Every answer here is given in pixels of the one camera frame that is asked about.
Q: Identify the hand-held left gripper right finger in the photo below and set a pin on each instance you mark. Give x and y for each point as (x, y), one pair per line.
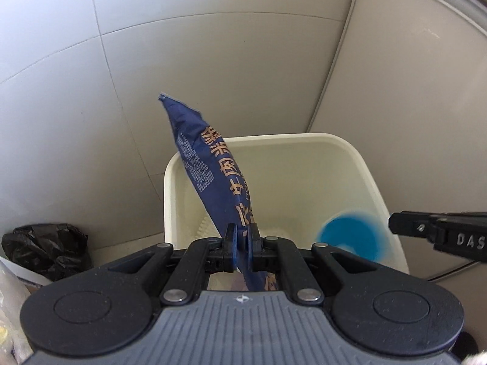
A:
(251, 243)

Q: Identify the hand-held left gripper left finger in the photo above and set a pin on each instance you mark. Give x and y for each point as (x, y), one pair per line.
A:
(230, 243)

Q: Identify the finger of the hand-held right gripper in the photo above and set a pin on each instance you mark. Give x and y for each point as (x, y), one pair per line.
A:
(411, 224)

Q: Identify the cream plastic waste bin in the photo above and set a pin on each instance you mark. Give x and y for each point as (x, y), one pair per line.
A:
(289, 175)

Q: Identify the dark blue snack packet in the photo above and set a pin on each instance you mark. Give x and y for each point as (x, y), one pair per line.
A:
(201, 148)

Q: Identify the beige cabinet door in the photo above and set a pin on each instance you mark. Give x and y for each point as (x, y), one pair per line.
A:
(399, 83)

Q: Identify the black plastic bag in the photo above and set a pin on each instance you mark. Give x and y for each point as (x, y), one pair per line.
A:
(45, 247)

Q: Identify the clear plastic bag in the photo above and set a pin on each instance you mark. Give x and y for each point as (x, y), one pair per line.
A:
(13, 311)

